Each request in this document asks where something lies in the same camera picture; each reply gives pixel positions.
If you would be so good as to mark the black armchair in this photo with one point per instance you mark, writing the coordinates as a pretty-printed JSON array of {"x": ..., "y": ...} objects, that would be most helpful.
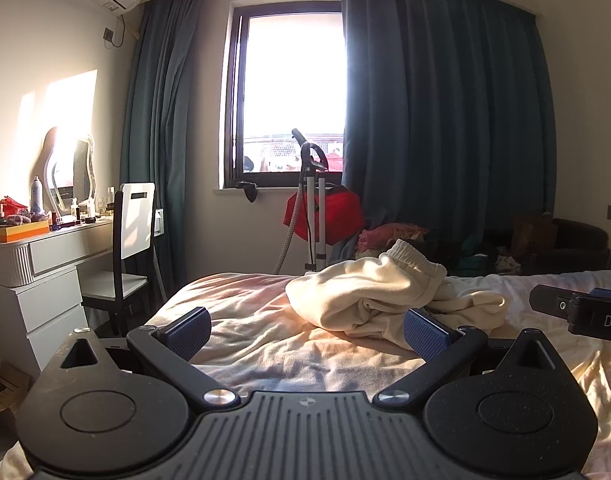
[{"x": 580, "y": 247}]

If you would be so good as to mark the dark framed window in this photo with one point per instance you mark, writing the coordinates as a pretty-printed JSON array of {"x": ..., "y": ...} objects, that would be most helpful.
[{"x": 285, "y": 85}]

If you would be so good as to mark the cardboard box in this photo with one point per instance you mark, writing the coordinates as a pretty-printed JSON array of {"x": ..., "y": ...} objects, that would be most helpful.
[{"x": 5, "y": 387}]

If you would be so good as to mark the dark clothes pile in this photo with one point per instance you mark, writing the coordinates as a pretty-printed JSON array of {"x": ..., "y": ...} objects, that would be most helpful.
[{"x": 450, "y": 252}]

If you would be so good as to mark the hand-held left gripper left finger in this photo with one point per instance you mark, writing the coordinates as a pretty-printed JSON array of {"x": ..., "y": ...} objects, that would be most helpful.
[{"x": 185, "y": 332}]

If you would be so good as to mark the dark wall plug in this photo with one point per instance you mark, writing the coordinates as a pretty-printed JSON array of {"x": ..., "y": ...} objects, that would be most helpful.
[{"x": 108, "y": 34}]

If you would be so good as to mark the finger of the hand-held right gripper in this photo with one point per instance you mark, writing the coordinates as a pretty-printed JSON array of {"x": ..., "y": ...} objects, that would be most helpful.
[
  {"x": 608, "y": 294},
  {"x": 550, "y": 301}
]

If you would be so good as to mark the pink cloth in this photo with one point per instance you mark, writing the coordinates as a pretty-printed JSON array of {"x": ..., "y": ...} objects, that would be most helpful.
[{"x": 385, "y": 235}]

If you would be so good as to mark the white vanity desk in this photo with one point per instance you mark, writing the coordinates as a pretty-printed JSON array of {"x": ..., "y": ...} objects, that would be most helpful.
[{"x": 40, "y": 280}]

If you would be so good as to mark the white spray can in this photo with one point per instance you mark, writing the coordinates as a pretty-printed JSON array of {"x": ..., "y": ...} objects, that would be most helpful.
[{"x": 36, "y": 195}]

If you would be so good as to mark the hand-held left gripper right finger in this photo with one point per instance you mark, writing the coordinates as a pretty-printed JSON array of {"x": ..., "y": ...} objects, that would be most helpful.
[{"x": 428, "y": 335}]

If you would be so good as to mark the cream sweatpants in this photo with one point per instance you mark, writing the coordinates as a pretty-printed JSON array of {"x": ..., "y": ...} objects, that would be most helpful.
[{"x": 365, "y": 285}]

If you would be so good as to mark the wide teal curtain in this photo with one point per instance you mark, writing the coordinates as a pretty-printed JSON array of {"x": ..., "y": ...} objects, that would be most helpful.
[{"x": 445, "y": 120}]

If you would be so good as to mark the brown bag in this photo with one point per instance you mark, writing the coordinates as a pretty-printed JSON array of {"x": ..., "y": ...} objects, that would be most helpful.
[{"x": 533, "y": 235}]

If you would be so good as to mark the narrow teal curtain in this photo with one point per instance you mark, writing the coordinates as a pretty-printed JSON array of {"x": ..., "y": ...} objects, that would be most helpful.
[{"x": 158, "y": 125}]

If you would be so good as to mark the black and white chair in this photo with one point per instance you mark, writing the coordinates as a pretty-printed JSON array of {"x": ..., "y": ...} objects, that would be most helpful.
[{"x": 133, "y": 220}]

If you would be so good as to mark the orange flat box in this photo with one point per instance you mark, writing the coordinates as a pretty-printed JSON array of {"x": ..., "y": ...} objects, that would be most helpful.
[{"x": 18, "y": 232}]

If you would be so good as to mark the garment steamer stand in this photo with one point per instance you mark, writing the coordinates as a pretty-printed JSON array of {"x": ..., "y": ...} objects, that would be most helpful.
[{"x": 313, "y": 200}]

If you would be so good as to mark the wavy white framed mirror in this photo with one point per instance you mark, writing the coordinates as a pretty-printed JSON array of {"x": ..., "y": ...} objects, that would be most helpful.
[{"x": 78, "y": 170}]

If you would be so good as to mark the red garment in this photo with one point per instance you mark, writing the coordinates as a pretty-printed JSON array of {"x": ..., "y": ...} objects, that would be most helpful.
[{"x": 340, "y": 212}]

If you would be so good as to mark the red pouch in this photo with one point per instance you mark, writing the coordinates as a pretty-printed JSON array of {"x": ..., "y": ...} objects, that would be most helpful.
[{"x": 11, "y": 205}]

